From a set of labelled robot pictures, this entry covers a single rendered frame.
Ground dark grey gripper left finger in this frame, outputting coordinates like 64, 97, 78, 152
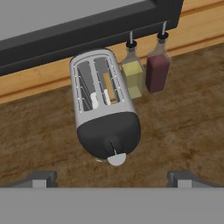
0, 171, 58, 189

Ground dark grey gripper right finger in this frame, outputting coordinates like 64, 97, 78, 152
166, 171, 224, 189

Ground grey toaster lever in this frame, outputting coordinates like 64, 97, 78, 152
106, 152, 128, 167

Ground silver and black toaster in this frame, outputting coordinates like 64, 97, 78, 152
69, 48, 142, 164

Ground bread slice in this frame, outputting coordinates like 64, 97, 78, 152
102, 72, 116, 106

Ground dark red vinegar bottle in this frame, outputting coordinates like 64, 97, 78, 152
145, 20, 172, 95

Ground yellow oil bottle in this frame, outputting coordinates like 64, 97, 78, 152
120, 31, 144, 100

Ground black framed grey cupboard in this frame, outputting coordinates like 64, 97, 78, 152
0, 0, 186, 77

